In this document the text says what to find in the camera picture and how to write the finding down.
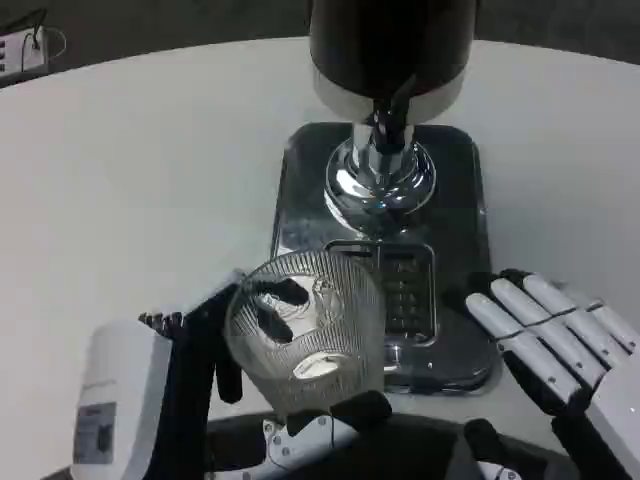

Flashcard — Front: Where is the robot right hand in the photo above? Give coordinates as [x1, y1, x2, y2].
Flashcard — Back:
[463, 268, 640, 480]

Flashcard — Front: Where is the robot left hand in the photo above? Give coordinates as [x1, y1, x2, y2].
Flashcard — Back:
[72, 268, 394, 480]

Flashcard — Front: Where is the clear ribbed glass cup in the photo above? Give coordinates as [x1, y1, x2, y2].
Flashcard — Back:
[224, 249, 389, 424]

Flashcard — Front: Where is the drip tray grid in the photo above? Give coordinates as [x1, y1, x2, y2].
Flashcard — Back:
[324, 238, 437, 347]

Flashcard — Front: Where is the steel drip tray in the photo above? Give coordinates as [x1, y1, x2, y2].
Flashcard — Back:
[269, 122, 502, 397]

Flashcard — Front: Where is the black dispenser tap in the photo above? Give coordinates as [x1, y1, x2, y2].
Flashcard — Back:
[368, 74, 417, 154]

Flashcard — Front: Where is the white box device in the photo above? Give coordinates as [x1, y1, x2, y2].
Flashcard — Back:
[0, 27, 51, 77]

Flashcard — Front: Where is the black drink dispenser chrome pedestal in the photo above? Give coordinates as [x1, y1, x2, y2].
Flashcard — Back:
[307, 0, 477, 237]

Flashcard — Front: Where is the black cable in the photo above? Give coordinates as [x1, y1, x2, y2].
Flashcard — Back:
[0, 7, 69, 69]

